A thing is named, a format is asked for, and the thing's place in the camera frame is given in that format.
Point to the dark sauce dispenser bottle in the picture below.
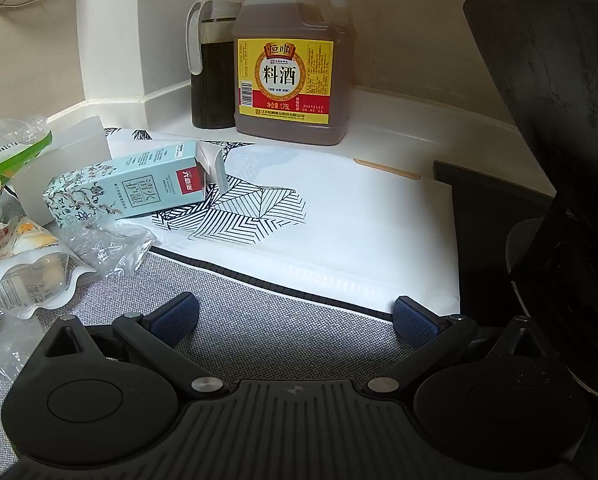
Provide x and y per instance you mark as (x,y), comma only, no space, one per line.
(211,80)

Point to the light blue floral carton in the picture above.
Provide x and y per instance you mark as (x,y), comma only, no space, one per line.
(144,185)

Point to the black wok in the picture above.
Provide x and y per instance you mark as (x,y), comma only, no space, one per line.
(569,85)

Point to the cooking wine jug yellow label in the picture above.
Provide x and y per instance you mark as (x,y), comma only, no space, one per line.
(289,75)

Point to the grey mat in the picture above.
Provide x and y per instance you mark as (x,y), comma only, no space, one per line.
(259,320)

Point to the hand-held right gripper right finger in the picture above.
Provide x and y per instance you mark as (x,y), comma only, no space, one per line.
(414,320)

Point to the black gas stove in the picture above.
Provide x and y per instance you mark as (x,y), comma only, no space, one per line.
(479,240)

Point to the white patterned mat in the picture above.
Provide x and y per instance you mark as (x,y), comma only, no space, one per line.
(354,220)

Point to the white translucent plastic box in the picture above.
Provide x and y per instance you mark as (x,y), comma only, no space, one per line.
(79,142)

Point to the green plastic bag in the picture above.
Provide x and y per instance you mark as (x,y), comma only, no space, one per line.
(9,155)

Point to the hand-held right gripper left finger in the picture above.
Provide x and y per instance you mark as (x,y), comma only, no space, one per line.
(176,317)

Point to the clear plastic food bags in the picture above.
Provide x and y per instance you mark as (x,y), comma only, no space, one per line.
(29,280)

